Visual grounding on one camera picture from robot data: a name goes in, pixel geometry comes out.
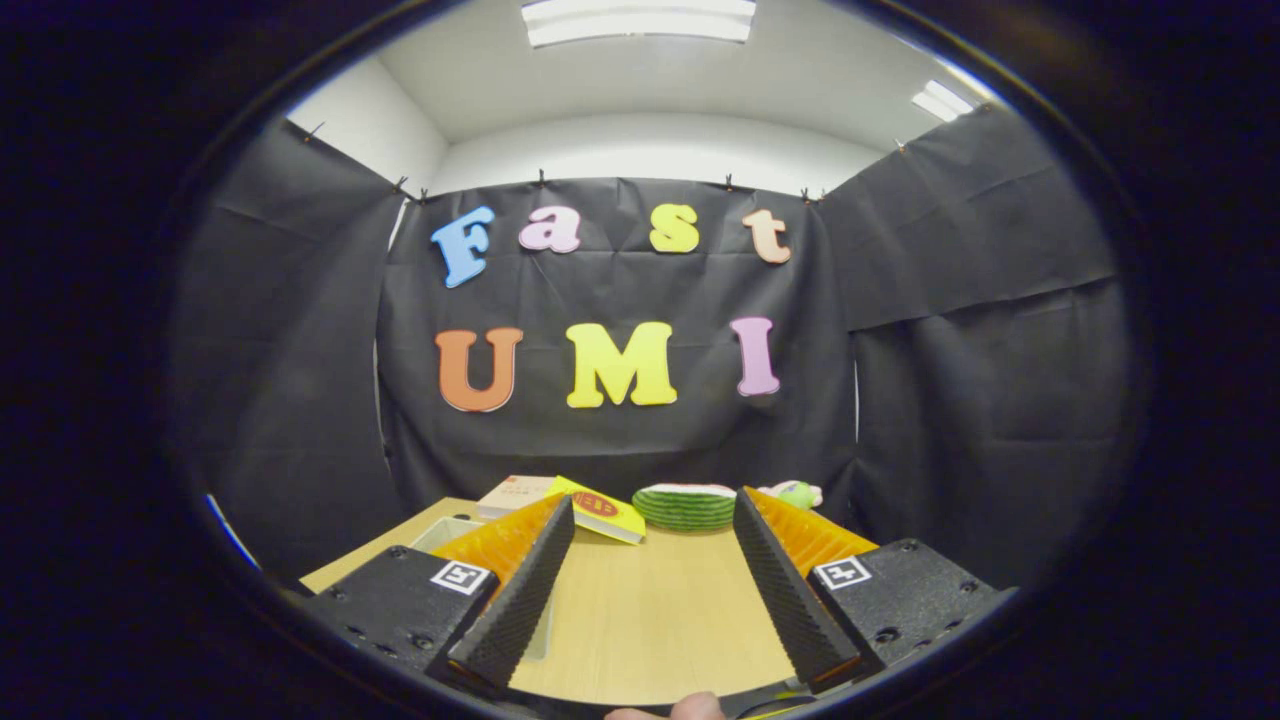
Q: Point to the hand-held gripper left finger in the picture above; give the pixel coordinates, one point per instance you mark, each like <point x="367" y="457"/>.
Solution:
<point x="525" y="600"/>

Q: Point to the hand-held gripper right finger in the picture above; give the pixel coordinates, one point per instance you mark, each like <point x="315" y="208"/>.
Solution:
<point x="785" y="600"/>

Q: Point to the pale green storage box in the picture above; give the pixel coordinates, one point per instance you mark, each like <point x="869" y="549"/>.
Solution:
<point x="445" y="532"/>

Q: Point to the pink and green plush toy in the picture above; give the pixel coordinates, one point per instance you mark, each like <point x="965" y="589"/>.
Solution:
<point x="798" y="494"/>

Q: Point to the beige book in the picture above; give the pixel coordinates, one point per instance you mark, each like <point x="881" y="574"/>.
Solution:
<point x="515" y="492"/>

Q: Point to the yellow book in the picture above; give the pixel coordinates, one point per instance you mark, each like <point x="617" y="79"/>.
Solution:
<point x="615" y="515"/>

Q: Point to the watermelon slice plush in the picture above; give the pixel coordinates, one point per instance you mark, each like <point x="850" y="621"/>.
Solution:
<point x="685" y="508"/>

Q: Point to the black backdrop cloth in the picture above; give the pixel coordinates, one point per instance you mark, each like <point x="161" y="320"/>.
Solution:
<point x="620" y="440"/>

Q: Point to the small ceiling light panel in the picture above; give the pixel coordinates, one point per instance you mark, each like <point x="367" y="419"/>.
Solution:
<point x="942" y="100"/>

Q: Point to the long ceiling light panel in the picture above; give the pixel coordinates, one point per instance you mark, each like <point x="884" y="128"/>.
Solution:
<point x="640" y="20"/>

